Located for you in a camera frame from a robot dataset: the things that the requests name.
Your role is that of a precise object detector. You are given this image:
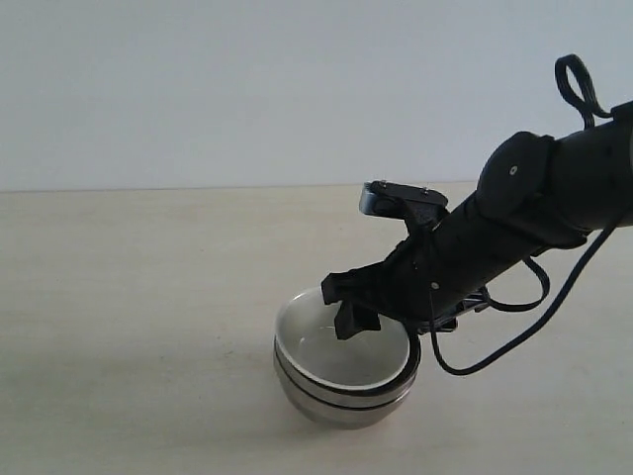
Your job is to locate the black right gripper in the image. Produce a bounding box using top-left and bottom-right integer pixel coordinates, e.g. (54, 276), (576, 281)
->
(320, 237), (490, 340)

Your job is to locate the white floral ceramic bowl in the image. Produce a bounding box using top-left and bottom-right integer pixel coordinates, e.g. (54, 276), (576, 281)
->
(275, 287), (412, 391)

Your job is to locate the patterned steel bowl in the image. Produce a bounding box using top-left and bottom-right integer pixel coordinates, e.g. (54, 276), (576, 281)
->
(274, 332), (422, 405)

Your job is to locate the large plain steel bowl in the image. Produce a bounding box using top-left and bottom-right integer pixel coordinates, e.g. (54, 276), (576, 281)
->
(275, 366), (410, 429)

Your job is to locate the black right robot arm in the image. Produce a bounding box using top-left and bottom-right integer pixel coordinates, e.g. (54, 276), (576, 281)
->
(321, 104), (632, 339)

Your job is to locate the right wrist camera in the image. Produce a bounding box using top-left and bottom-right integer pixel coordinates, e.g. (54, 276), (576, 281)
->
(359, 180), (449, 233)

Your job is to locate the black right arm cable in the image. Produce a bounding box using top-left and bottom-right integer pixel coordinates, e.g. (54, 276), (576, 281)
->
(424, 53), (619, 376)

